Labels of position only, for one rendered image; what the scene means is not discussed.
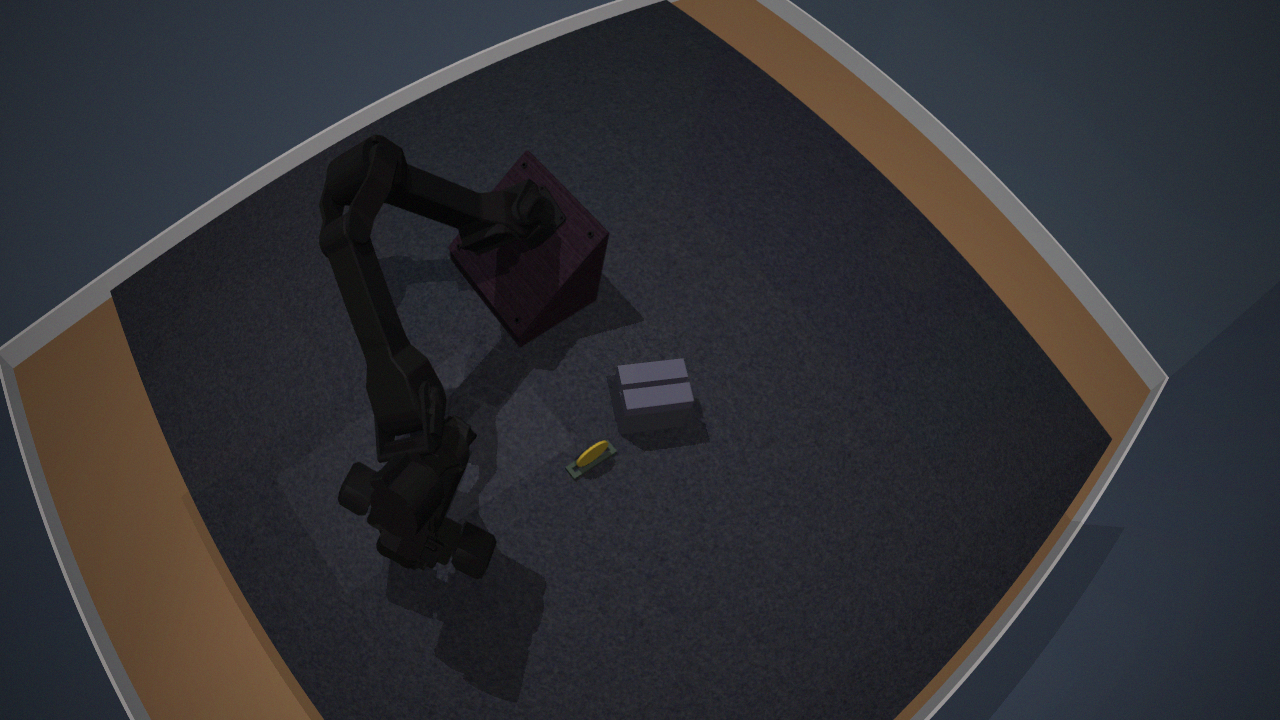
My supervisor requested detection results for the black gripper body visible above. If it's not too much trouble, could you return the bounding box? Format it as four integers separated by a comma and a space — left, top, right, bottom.
338, 462, 497, 580

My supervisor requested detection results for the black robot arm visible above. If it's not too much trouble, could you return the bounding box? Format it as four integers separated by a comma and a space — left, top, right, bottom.
319, 135, 566, 571

